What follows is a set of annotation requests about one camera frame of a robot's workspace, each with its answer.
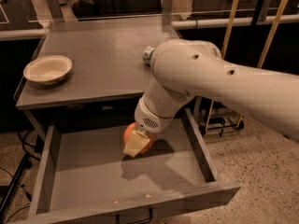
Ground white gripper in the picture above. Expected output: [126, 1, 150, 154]
[123, 98, 173, 158]

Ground orange fruit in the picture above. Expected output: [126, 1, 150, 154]
[123, 122, 153, 157]

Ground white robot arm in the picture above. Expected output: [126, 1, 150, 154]
[123, 39, 299, 157]

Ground open grey top drawer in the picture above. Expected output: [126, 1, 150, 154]
[8, 107, 242, 224]

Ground yellow hand truck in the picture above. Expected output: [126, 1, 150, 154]
[199, 0, 294, 138]

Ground grey cabinet table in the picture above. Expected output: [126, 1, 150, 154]
[14, 0, 188, 142]

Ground crushed green white can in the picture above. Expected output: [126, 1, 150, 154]
[142, 46, 154, 65]

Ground white bowl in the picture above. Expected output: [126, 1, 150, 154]
[23, 55, 73, 85]

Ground person in dark clothes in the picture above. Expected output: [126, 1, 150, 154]
[72, 0, 162, 19]

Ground black drawer handle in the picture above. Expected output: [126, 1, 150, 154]
[115, 207, 153, 224]

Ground black floor cables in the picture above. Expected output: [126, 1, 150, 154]
[0, 128, 45, 223]

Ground white horizontal rail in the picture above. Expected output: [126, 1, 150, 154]
[0, 14, 299, 42]

